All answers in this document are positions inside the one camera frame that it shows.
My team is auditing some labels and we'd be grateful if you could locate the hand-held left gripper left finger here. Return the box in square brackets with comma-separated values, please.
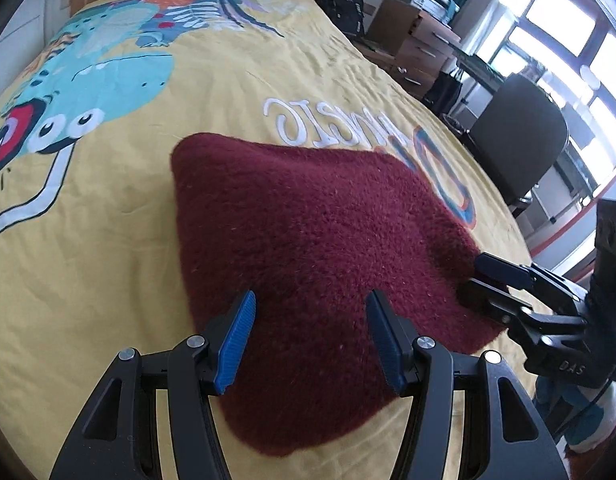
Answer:
[49, 290, 257, 480]

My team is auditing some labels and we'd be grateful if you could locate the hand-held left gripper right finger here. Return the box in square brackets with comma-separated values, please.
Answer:
[365, 289, 571, 480]

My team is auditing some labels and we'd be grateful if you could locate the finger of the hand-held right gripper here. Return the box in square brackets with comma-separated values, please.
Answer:
[474, 252, 588, 308]
[458, 280, 588, 346]

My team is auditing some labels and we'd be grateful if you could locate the maroon knitted sweater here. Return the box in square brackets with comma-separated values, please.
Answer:
[170, 132, 508, 458]

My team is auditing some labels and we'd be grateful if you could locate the blue and white shoe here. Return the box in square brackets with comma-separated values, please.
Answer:
[532, 374, 616, 456]

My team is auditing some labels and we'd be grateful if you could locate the yellow printed blanket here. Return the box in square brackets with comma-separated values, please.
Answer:
[0, 0, 538, 480]

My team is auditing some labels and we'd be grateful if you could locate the black office chair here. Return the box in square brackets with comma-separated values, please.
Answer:
[462, 74, 571, 219]

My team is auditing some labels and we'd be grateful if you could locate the black bag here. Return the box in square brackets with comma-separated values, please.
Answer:
[423, 67, 463, 117]

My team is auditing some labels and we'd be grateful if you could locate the glass desk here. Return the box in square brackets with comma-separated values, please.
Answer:
[453, 45, 509, 86]

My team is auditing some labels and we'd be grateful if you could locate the wooden drawer cabinet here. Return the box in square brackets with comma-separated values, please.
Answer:
[394, 12, 461, 102]

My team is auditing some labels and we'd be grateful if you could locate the black backpack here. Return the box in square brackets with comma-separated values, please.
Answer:
[315, 0, 366, 38]

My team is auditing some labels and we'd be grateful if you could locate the white wardrobe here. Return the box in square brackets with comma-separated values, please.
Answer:
[0, 0, 80, 63]

